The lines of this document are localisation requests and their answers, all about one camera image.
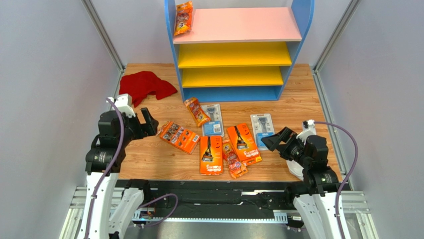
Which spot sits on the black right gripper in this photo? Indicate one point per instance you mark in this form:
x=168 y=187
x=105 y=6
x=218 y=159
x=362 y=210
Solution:
x=286 y=146

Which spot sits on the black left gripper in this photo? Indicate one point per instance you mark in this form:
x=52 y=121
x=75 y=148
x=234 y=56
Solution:
x=149 y=129

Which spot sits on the orange BIC razor bag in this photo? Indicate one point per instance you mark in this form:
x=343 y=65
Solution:
x=196 y=111
x=235 y=166
x=184 y=18

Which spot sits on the orange Gillette Fusion5 box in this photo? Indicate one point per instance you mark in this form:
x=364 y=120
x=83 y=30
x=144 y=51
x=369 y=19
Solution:
x=211 y=161
x=243 y=143

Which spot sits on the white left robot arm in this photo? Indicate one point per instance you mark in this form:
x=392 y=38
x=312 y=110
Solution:
x=103 y=165

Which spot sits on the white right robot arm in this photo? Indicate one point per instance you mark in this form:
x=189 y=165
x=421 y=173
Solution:
x=318 y=197

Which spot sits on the blue shelf unit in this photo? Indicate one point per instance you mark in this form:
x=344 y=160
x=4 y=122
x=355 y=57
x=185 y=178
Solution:
x=238 y=54

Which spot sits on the clear blue razor blister pack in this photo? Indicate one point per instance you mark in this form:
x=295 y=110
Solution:
x=214 y=127
x=262 y=127

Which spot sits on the white round plastic lid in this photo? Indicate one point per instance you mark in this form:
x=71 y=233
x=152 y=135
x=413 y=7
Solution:
x=296 y=169

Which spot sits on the orange razor cartridge box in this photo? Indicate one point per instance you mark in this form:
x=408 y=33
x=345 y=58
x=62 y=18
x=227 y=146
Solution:
x=178 y=136

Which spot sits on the red cloth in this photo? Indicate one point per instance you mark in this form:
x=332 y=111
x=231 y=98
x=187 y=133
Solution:
x=142 y=84

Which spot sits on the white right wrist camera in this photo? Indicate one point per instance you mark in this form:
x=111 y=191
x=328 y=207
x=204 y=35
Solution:
x=309 y=129

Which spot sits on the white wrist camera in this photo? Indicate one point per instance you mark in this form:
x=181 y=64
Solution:
x=124 y=104
x=309 y=129

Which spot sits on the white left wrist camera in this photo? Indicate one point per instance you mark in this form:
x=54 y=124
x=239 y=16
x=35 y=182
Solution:
x=124 y=104

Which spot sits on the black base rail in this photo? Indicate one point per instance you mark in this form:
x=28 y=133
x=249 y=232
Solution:
x=220 y=199

